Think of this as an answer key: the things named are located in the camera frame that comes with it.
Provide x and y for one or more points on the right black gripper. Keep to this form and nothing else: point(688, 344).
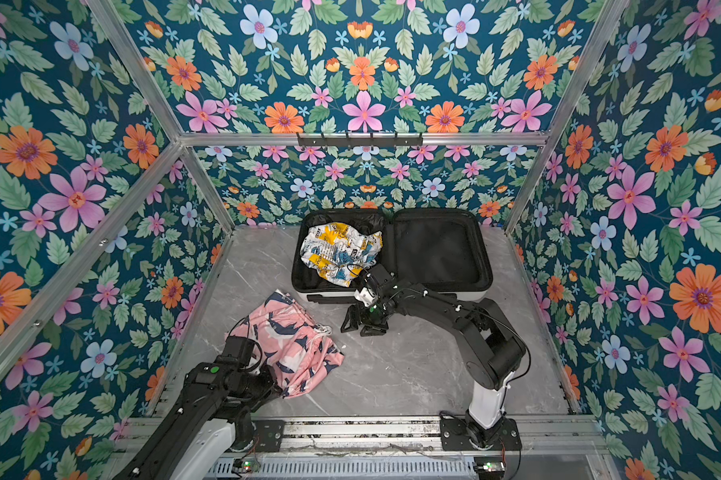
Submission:
point(352, 312)

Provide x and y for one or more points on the pink patterned garment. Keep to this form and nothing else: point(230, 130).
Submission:
point(300, 352)

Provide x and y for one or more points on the white yellow printed garment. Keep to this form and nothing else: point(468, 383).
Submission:
point(338, 252)

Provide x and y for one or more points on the white hard-shell suitcase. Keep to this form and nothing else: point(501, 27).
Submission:
point(442, 249)

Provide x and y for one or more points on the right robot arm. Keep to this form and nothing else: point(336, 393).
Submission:
point(489, 347)

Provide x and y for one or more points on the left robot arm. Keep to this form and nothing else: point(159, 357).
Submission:
point(213, 414)

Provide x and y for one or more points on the left small circuit board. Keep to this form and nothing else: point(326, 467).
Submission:
point(245, 466)

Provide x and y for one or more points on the small circuit board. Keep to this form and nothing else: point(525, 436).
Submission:
point(245, 466)
point(487, 469)

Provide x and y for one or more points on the right small circuit board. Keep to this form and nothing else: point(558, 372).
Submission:
point(487, 469)

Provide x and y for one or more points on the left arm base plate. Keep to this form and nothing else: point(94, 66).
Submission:
point(260, 436)

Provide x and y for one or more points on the white slotted cable duct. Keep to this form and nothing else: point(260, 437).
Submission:
point(346, 468)

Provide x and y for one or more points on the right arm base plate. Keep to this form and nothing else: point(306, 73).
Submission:
point(462, 433)

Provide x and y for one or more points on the black wall hook rack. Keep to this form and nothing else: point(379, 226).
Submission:
point(347, 140)

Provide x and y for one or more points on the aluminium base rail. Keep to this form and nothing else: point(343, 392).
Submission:
point(541, 435)

